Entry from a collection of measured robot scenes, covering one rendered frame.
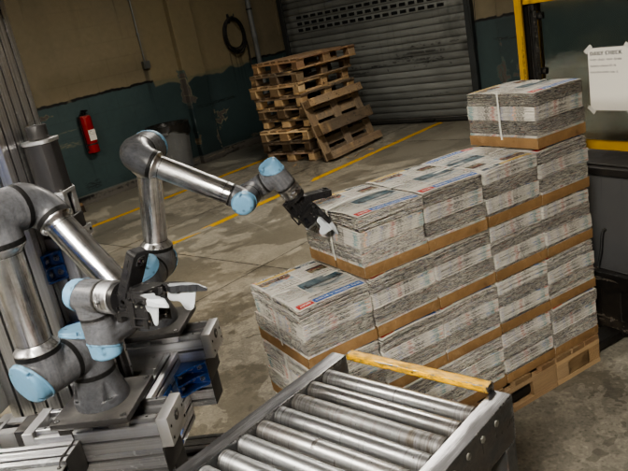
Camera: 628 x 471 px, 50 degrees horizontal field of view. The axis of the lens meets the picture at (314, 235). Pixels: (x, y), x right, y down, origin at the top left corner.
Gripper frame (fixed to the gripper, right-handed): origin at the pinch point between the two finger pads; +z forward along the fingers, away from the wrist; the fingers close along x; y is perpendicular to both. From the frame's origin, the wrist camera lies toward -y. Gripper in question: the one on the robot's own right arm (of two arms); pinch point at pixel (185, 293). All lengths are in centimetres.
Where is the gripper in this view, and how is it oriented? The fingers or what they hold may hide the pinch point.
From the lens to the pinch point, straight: 139.2
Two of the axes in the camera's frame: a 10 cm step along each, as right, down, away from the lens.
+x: -5.2, 2.2, -8.2
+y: 1.1, 9.8, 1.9
